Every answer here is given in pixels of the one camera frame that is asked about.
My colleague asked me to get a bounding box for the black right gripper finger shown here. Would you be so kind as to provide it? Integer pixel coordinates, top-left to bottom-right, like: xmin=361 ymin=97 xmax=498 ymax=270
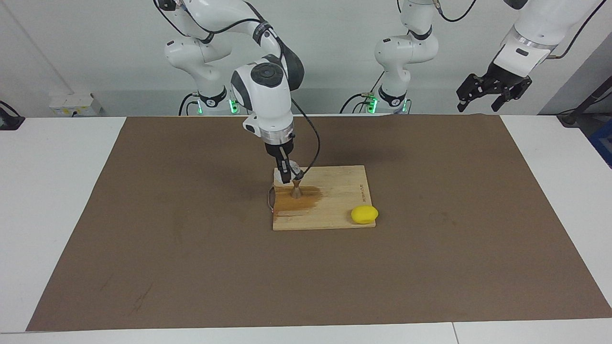
xmin=279 ymin=147 xmax=293 ymax=185

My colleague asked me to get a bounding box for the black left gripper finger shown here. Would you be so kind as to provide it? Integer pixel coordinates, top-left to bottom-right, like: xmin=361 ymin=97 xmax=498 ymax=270
xmin=492 ymin=78 xmax=533 ymax=113
xmin=456 ymin=73 xmax=492 ymax=113

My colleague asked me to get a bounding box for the clear glass cup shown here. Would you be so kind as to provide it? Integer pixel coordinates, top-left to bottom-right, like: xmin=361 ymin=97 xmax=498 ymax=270
xmin=276 ymin=161 xmax=303 ymax=182

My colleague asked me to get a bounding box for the wooden cutting board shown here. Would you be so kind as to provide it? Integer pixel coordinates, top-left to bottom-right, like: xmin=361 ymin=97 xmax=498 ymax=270
xmin=267 ymin=165 xmax=377 ymax=231

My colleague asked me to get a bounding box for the yellow lemon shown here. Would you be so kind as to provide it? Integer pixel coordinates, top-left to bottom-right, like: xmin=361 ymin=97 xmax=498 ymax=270
xmin=351 ymin=205 xmax=379 ymax=225

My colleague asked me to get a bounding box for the blue box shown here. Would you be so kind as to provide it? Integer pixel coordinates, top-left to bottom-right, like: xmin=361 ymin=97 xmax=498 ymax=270
xmin=588 ymin=119 xmax=612 ymax=169

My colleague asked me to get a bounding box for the brown table mat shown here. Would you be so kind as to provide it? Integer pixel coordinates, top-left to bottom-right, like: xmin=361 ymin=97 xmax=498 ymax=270
xmin=26 ymin=114 xmax=612 ymax=332

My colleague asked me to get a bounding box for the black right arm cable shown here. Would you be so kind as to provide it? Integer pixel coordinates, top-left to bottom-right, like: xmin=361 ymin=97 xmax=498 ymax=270
xmin=153 ymin=0 xmax=321 ymax=181

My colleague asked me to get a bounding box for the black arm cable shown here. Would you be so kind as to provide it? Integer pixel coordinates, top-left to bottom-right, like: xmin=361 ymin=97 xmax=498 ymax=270
xmin=153 ymin=0 xmax=321 ymax=181
xmin=433 ymin=0 xmax=607 ymax=60

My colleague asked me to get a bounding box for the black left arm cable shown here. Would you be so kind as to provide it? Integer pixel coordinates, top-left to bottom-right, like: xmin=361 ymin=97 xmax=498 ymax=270
xmin=433 ymin=0 xmax=607 ymax=60

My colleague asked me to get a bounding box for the black stand bracket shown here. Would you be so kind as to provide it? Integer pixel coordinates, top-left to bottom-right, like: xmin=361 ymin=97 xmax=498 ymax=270
xmin=557 ymin=79 xmax=612 ymax=127

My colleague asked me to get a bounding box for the black left base cable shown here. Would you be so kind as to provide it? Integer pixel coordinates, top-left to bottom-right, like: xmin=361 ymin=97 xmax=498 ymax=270
xmin=339 ymin=72 xmax=385 ymax=114

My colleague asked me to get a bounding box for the black base cable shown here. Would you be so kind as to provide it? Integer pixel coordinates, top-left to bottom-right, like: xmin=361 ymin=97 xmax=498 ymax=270
xmin=179 ymin=93 xmax=199 ymax=116
xmin=339 ymin=72 xmax=385 ymax=114

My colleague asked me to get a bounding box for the black right base cable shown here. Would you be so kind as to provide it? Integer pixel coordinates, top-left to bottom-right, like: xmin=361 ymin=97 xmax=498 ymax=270
xmin=179 ymin=93 xmax=199 ymax=116

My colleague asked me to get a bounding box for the white wall socket box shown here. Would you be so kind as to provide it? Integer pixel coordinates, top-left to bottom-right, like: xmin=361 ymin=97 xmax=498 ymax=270
xmin=49 ymin=93 xmax=102 ymax=117

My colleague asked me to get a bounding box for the black clamp mount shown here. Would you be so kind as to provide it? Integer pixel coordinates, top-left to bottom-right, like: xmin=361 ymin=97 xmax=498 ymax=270
xmin=0 ymin=100 xmax=25 ymax=130

